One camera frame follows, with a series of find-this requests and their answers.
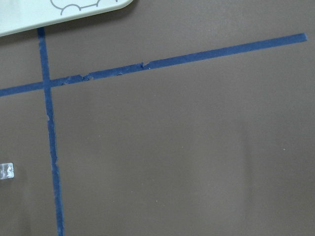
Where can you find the cream bear tray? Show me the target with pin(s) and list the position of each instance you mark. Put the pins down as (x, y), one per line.
(22, 15)

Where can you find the clear ice cube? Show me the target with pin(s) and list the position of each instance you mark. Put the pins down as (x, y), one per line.
(6, 171)

